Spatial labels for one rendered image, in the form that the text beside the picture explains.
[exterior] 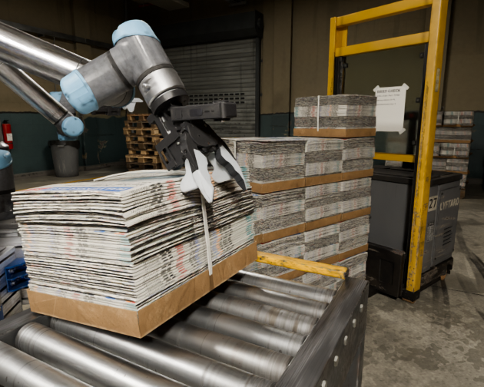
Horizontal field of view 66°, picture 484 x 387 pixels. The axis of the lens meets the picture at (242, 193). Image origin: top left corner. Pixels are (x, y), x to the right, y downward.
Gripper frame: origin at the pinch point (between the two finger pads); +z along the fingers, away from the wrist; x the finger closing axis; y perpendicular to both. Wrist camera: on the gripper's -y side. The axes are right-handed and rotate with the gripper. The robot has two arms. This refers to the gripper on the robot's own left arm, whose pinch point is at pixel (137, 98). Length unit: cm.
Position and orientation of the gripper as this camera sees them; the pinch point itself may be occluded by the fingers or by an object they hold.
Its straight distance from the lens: 176.4
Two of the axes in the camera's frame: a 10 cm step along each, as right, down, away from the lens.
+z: 8.5, -1.0, 5.2
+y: -0.7, 9.5, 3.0
